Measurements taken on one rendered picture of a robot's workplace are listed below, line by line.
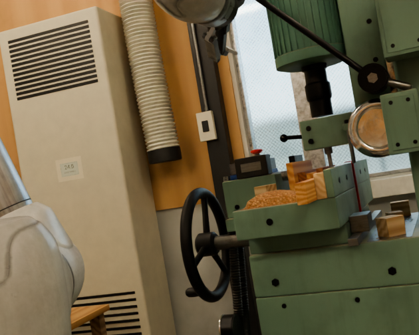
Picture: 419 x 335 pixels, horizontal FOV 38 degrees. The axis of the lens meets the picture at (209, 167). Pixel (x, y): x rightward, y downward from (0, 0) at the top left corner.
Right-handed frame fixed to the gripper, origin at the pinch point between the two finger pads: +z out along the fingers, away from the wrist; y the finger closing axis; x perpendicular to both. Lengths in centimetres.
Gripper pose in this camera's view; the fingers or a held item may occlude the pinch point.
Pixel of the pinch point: (246, 22)
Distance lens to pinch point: 139.3
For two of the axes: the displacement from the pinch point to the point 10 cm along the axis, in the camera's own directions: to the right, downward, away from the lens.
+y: 4.8, -8.5, -2.3
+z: 3.6, -0.5, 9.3
